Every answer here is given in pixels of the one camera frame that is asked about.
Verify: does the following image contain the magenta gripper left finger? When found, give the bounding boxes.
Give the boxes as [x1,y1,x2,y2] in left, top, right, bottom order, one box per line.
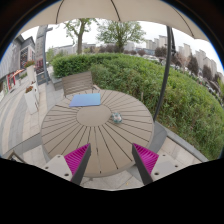
[42,143,92,186]

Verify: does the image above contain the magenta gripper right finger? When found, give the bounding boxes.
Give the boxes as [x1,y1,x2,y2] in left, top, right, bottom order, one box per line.
[131,143,184,186]

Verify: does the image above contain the teal patterned computer mouse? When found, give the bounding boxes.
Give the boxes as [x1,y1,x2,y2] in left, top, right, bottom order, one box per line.
[112,112,122,124]

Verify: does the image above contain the blue mouse pad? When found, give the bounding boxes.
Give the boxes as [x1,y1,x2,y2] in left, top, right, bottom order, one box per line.
[69,93,101,107]

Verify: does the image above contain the round slatted wooden table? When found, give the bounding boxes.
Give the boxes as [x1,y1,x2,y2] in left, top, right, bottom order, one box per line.
[41,90,154,177]

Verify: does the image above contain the green hedge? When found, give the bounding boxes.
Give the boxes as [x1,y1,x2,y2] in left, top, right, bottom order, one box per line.
[52,53,224,160]

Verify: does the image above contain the grey wicker chair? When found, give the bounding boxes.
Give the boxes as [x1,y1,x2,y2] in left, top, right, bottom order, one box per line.
[62,71,99,96]

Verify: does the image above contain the white planter near table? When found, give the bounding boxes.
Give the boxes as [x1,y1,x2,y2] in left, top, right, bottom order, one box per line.
[24,86,38,114]

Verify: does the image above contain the white planter far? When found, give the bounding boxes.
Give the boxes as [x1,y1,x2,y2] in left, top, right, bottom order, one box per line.
[24,60,35,83]

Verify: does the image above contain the dark curved umbrella pole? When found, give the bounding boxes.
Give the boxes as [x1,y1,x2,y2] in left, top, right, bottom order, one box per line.
[153,26,173,122]

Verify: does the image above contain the beige patio umbrella canopy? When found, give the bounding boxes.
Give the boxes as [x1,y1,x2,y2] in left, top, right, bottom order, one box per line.
[19,0,208,41]

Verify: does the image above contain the grey umbrella base plate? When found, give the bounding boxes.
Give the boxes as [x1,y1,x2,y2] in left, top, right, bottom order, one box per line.
[127,122,167,183]

